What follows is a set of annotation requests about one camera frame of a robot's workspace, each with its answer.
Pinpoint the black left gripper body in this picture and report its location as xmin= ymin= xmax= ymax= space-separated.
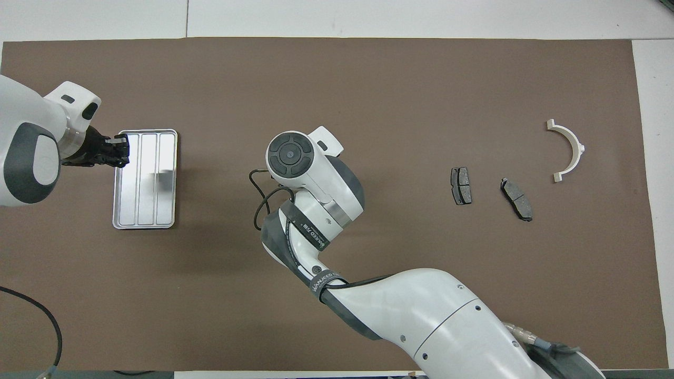
xmin=62 ymin=126 xmax=114 ymax=168

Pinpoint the silver metal tray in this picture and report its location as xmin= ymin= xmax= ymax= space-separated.
xmin=112 ymin=129 xmax=179 ymax=230

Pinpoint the brown table mat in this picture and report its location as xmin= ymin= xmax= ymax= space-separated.
xmin=0 ymin=37 xmax=669 ymax=372

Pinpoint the rectangular dark brake pad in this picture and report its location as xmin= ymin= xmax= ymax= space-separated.
xmin=451 ymin=167 xmax=472 ymax=205

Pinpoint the curved dark brake pad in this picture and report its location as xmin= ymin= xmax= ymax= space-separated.
xmin=500 ymin=178 xmax=533 ymax=222

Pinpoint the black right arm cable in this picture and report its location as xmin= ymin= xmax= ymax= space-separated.
xmin=249 ymin=168 xmax=295 ymax=231

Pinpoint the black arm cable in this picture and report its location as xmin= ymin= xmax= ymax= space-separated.
xmin=0 ymin=287 xmax=63 ymax=379
xmin=249 ymin=168 xmax=295 ymax=231

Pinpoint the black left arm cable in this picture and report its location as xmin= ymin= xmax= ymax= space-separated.
xmin=0 ymin=287 xmax=63 ymax=379

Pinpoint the white half-ring clamp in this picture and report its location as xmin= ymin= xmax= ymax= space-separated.
xmin=546 ymin=119 xmax=586 ymax=183

